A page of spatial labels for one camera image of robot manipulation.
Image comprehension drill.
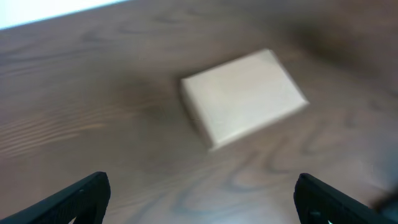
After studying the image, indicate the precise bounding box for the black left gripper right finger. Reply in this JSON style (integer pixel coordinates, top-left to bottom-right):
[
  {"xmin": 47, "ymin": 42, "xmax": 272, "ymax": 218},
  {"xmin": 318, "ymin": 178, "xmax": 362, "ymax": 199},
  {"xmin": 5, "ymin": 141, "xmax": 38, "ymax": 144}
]
[{"xmin": 294, "ymin": 173, "xmax": 397, "ymax": 224}]

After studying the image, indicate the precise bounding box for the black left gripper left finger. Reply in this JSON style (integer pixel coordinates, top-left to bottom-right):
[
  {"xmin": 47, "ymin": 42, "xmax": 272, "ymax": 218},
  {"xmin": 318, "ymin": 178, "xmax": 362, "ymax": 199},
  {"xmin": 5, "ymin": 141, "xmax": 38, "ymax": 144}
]
[{"xmin": 1, "ymin": 172, "xmax": 111, "ymax": 224}]

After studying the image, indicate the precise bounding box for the cardboard box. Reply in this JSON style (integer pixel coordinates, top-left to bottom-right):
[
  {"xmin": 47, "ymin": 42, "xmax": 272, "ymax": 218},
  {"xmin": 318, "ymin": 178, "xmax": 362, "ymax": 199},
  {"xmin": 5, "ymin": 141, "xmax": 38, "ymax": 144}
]
[{"xmin": 180, "ymin": 49, "xmax": 309, "ymax": 151}]

